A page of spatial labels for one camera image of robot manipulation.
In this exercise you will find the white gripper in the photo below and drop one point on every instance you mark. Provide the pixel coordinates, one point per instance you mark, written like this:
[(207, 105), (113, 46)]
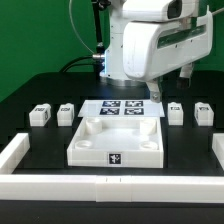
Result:
[(151, 50)]

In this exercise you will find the white square table top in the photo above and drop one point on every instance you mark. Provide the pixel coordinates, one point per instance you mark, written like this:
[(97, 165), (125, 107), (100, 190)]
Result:
[(132, 142)]

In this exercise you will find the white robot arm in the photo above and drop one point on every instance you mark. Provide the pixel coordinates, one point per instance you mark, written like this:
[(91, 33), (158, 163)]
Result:
[(122, 12)]

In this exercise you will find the white marker sheet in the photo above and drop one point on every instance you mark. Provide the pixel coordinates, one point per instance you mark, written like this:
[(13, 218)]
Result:
[(139, 108)]

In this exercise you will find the white U-shaped fence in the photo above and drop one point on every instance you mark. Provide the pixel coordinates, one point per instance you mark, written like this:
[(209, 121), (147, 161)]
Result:
[(188, 189)]

